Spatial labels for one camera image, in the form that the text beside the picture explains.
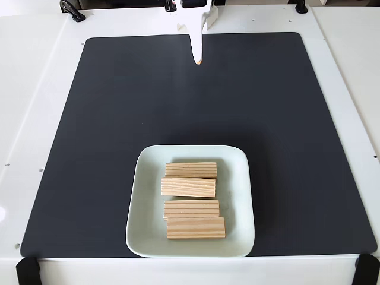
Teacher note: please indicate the black table clamp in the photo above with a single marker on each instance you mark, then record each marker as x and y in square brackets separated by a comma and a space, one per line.
[72, 12]
[169, 6]
[301, 6]

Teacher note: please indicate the black corner bracket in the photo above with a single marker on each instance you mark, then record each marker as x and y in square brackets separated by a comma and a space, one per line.
[368, 270]
[28, 271]

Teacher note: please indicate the pale green square plate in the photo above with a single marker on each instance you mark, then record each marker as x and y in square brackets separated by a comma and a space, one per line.
[237, 207]

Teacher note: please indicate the ridged light wooden block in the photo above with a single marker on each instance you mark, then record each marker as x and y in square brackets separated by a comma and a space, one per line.
[191, 207]
[191, 169]
[188, 187]
[196, 228]

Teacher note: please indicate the black rubber mat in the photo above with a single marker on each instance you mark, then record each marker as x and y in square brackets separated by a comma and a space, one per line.
[89, 148]

